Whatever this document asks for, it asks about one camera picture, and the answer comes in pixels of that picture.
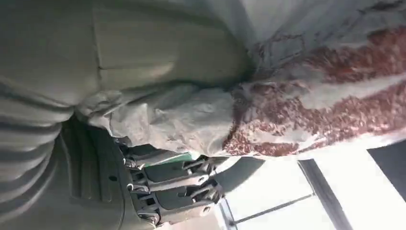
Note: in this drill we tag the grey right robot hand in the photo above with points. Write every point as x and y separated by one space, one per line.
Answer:
127 41

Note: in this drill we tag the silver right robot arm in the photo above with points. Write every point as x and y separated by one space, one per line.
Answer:
25 152

